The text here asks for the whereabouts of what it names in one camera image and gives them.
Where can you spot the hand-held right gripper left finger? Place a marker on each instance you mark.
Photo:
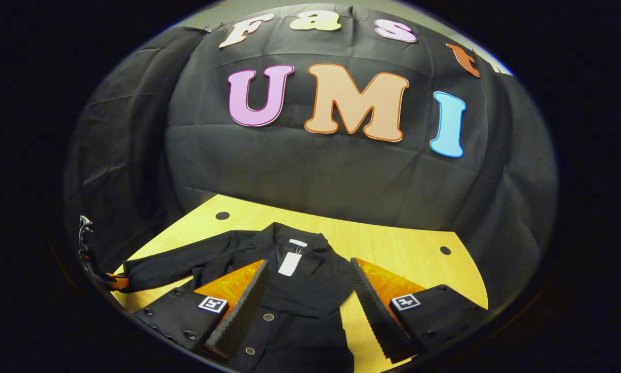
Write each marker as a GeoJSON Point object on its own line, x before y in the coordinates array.
{"type": "Point", "coordinates": [243, 316]}

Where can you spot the black button jacket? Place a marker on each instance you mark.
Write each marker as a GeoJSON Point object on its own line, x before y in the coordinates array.
{"type": "Point", "coordinates": [300, 290]}

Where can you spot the black backdrop cloth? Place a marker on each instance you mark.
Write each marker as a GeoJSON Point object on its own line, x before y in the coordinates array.
{"type": "Point", "coordinates": [315, 176]}

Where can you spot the round black table grommet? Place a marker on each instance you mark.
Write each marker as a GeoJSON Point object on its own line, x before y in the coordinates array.
{"type": "Point", "coordinates": [222, 215]}
{"type": "Point", "coordinates": [445, 250]}

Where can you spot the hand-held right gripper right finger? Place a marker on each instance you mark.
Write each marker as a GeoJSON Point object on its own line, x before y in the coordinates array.
{"type": "Point", "coordinates": [375, 316]}

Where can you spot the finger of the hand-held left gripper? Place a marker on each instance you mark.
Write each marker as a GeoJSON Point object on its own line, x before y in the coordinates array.
{"type": "Point", "coordinates": [120, 283]}

